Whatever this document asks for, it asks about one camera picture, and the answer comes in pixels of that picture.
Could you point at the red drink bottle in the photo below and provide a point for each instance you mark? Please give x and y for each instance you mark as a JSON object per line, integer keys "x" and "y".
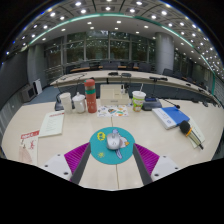
{"x": 90, "y": 98}

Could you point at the white paper cup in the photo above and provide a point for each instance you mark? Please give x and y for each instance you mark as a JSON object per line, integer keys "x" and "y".
{"x": 66, "y": 102}

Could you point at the dark office chairs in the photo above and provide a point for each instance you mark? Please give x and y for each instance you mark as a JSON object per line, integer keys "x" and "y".
{"x": 145, "y": 66}

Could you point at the black yellow handheld microphone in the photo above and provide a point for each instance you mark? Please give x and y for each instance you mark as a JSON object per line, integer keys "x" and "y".
{"x": 185, "y": 128}

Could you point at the grey desk microphone unit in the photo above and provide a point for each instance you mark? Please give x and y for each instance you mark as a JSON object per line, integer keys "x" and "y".
{"x": 151, "y": 105}

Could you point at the blue and white book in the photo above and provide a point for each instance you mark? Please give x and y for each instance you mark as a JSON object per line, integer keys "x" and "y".
{"x": 170, "y": 117}

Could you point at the green white cup with straw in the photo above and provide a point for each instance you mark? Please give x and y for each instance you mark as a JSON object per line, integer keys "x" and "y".
{"x": 138, "y": 101}

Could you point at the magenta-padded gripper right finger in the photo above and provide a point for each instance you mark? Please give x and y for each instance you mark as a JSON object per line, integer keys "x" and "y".
{"x": 147, "y": 159}

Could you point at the ceiling lights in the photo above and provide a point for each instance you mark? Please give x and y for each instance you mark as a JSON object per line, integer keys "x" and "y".
{"x": 107, "y": 8}

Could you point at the black gooseneck desk microphone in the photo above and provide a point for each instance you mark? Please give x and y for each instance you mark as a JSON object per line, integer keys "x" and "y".
{"x": 58, "y": 106}

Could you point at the silver computer mouse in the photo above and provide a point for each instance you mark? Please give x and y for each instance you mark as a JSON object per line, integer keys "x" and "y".
{"x": 113, "y": 141}

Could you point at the long curved conference table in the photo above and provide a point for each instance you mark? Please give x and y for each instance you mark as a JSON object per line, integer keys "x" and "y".
{"x": 140, "y": 77}

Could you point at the red and white leaflet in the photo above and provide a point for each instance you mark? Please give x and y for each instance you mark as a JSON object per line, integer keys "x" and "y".
{"x": 29, "y": 146}

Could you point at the white printed document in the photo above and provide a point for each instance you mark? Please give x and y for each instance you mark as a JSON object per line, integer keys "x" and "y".
{"x": 51, "y": 124}

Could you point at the round teal printed mouse pad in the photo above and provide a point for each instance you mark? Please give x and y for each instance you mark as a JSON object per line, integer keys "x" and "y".
{"x": 100, "y": 146}

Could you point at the colourful sticker sheet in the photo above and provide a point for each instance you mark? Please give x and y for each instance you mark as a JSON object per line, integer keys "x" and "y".
{"x": 112, "y": 111}

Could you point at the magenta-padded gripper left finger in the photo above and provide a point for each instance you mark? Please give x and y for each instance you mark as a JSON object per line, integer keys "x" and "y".
{"x": 75, "y": 159}

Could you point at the white lidded mug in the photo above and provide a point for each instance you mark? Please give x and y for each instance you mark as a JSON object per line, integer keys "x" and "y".
{"x": 79, "y": 104}

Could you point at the white cardboard box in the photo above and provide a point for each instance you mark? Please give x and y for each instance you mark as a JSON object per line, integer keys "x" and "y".
{"x": 114, "y": 96}

